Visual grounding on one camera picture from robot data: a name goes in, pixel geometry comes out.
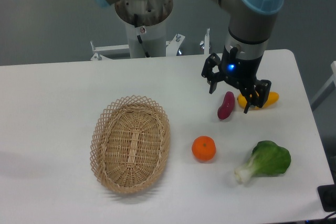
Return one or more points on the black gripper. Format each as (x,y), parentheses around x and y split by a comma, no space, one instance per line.
(238,73)

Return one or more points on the white metal base frame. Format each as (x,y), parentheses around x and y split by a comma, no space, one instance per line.
(173,48)

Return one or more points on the yellow mango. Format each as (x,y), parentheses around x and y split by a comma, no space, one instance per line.
(272,99)

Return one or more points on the black device at table edge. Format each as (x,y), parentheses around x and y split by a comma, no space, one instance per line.
(327,197)

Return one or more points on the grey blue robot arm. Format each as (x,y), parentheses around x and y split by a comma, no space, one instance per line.
(250,26)

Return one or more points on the purple sweet potato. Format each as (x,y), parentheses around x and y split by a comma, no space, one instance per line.
(227,107)

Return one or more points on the green bok choy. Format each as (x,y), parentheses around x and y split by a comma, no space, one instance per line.
(267,158)

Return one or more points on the orange tangerine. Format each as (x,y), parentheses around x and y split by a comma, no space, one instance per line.
(204,148)

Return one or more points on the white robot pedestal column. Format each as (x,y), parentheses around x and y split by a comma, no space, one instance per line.
(146,41)

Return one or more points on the woven wicker basket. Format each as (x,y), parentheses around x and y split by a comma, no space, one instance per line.
(130,144)

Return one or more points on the white furniture leg right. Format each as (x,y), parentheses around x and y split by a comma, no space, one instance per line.
(327,88)

